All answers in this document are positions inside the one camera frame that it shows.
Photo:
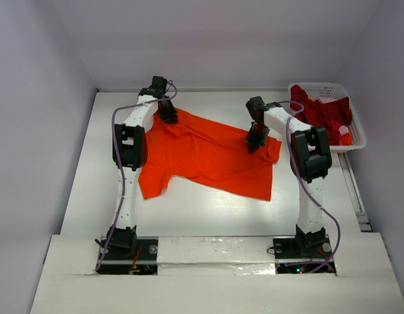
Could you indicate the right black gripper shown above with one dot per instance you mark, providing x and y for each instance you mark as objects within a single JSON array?
[{"x": 257, "y": 137}]

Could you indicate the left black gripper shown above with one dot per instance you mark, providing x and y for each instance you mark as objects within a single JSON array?
[{"x": 169, "y": 116}]

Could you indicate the orange t shirt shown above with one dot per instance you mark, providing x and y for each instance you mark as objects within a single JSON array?
[{"x": 208, "y": 153}]

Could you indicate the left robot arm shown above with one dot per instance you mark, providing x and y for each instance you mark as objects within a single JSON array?
[{"x": 129, "y": 127}]

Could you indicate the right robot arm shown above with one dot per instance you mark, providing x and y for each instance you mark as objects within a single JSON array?
[{"x": 310, "y": 161}]

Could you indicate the dark red t shirt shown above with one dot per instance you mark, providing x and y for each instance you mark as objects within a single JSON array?
[{"x": 310, "y": 114}]

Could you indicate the white plastic basket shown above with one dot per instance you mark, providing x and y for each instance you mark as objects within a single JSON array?
[{"x": 337, "y": 91}]

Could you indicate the pink garment in basket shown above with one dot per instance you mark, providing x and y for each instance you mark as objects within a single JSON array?
[{"x": 337, "y": 116}]

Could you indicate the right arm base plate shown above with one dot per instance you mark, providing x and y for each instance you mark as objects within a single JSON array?
[{"x": 291, "y": 258}]

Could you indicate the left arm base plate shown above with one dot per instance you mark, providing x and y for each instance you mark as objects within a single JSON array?
[{"x": 120, "y": 262}]

